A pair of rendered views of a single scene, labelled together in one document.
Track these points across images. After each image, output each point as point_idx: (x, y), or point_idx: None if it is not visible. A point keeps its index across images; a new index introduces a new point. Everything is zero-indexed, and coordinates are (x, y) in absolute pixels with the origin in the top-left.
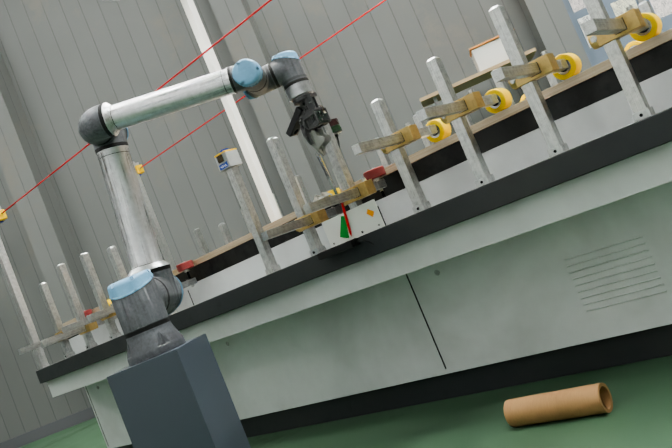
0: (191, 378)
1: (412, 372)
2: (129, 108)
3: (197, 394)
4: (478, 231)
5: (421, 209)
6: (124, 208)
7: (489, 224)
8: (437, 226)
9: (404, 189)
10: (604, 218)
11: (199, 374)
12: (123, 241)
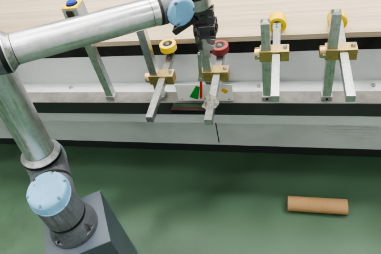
0: (117, 247)
1: (194, 140)
2: (41, 48)
3: (121, 253)
4: (303, 117)
5: (269, 100)
6: (18, 119)
7: (313, 115)
8: (279, 113)
9: (232, 53)
10: None
11: (114, 234)
12: (16, 141)
